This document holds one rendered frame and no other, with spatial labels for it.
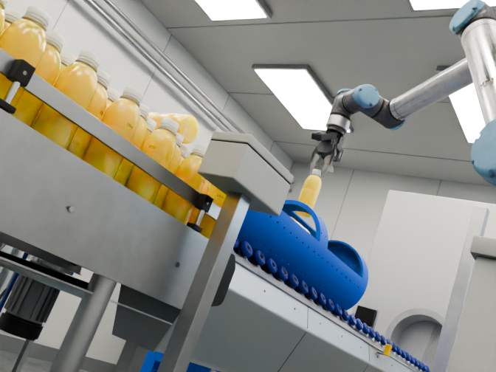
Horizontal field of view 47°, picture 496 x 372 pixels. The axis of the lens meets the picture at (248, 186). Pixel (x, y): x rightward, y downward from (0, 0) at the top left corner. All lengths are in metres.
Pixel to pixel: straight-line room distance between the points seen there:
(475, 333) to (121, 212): 0.75
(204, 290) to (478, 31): 1.06
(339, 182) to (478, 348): 6.44
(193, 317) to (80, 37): 4.37
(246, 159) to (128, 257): 0.30
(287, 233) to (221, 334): 0.35
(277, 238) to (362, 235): 5.56
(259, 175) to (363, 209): 6.18
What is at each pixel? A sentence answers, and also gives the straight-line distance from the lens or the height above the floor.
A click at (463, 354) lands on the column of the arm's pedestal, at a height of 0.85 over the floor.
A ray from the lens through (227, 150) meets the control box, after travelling 1.16.
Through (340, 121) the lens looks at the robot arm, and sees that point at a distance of 2.28.
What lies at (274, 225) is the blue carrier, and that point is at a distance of 1.63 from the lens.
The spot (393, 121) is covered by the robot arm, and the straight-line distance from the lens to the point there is 2.26.
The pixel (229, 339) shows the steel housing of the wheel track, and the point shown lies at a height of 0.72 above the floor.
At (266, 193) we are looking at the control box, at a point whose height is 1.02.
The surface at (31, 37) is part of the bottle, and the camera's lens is 0.99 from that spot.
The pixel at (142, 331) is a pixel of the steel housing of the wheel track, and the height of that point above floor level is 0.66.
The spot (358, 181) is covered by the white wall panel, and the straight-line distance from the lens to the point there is 7.54.
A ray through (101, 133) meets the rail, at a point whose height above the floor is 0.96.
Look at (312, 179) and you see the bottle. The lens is 2.18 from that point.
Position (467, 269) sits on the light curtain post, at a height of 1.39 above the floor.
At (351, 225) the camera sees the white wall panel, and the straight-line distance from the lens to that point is 7.31.
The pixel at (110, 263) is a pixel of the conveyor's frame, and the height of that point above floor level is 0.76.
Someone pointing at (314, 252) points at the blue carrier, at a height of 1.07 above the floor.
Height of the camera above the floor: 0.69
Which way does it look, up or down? 16 degrees up
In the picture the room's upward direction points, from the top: 21 degrees clockwise
